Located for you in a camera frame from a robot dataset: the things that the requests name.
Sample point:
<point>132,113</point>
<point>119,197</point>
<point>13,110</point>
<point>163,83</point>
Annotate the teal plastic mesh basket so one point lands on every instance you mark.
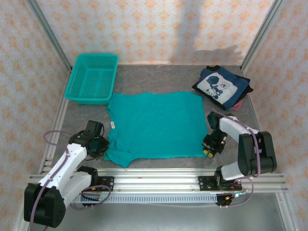
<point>89,99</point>

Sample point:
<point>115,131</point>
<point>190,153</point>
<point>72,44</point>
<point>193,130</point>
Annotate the teal t-shirt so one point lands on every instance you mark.
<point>156,125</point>

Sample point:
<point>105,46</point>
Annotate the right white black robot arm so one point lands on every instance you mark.
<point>231,127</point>

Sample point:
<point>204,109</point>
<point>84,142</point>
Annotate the pink folded t-shirt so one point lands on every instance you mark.
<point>238,106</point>

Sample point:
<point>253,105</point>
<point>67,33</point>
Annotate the black folded t-shirt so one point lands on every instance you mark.
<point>249,89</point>

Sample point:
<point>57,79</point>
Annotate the blue printed folded t-shirt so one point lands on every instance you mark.
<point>238,81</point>

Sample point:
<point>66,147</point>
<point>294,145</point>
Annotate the grey metal lower shelf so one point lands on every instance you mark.
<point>156,217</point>

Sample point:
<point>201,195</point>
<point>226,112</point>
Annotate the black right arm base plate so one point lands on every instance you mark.
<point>204,184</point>

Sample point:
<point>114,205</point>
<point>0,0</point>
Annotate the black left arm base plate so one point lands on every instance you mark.
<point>109,183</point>

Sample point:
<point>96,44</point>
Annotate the aluminium table side rail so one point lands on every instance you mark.
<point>57,120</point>
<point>257,118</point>

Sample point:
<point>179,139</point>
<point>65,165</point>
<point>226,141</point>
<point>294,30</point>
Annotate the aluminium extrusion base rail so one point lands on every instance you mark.
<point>156,183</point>

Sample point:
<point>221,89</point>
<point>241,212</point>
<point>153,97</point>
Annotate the aluminium frame post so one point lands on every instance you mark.
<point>262,31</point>
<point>48,31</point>

